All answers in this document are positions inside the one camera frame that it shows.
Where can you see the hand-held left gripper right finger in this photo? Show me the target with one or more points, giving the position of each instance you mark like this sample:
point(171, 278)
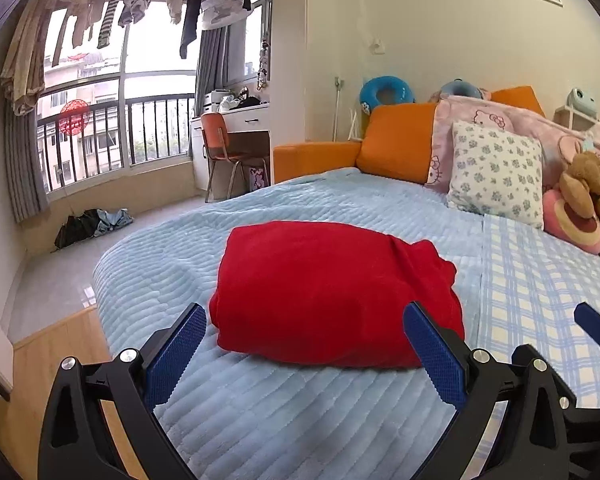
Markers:
point(437, 355)

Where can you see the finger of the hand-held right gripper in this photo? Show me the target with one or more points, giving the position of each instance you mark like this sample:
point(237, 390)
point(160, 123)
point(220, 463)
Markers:
point(590, 410)
point(595, 325)

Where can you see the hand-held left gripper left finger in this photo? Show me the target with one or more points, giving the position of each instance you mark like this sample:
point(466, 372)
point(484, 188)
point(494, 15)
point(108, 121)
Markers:
point(177, 355)

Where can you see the red jacket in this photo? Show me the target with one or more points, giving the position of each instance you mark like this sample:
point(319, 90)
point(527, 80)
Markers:
point(330, 285)

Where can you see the blue plaid bed sheet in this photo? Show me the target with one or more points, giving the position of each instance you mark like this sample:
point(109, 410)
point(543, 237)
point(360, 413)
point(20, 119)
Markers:
point(530, 285)

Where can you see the pink round cushion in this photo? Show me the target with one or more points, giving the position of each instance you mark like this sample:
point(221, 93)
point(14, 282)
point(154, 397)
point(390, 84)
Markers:
point(570, 225)

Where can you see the light blue quilted blanket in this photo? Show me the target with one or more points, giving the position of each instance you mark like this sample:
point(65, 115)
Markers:
point(280, 410)

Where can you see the blue denim cloth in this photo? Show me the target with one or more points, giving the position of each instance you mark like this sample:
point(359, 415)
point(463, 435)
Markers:
point(115, 220)

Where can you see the brown plush mouse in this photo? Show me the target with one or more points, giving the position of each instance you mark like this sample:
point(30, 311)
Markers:
point(587, 175)

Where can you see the black cloth pile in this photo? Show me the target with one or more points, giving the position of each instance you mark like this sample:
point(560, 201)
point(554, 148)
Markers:
point(77, 230)

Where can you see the white floral pillow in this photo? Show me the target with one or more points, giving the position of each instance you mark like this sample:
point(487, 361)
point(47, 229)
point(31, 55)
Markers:
point(495, 175)

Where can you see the pink cartoon bag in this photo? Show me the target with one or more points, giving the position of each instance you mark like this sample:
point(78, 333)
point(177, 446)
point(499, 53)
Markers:
point(257, 179)

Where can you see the white side shelf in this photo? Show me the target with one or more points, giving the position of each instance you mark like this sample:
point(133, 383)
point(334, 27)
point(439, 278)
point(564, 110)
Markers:
point(562, 115)

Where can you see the orange bed headboard cushion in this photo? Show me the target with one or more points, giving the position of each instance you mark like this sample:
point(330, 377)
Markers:
point(395, 140)

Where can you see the light green projector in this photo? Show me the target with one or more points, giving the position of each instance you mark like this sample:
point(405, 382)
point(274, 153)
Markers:
point(582, 100)

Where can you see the orange chair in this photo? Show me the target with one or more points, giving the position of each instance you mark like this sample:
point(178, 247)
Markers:
point(215, 132)

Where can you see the pink Hello Kitty pillow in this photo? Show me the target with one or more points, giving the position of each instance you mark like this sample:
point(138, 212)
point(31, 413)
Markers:
point(480, 110)

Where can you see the white desk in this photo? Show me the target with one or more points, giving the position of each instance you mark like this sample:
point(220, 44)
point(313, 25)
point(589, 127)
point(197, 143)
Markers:
point(250, 120)

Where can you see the grey curtain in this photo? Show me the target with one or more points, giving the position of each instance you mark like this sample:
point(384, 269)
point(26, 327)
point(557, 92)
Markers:
point(22, 160)

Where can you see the black balcony railing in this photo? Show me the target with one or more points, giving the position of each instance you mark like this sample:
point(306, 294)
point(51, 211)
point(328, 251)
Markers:
point(130, 105)

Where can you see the red paper window decoration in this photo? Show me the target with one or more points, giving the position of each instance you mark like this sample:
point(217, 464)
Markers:
point(75, 117)

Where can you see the white pole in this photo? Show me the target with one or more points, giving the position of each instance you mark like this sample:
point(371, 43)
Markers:
point(338, 110)

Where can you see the blue-grey neck pillow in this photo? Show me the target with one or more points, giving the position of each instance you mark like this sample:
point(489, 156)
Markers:
point(460, 87)

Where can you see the white wall hook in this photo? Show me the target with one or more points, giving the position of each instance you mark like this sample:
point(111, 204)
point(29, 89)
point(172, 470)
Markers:
point(378, 46)

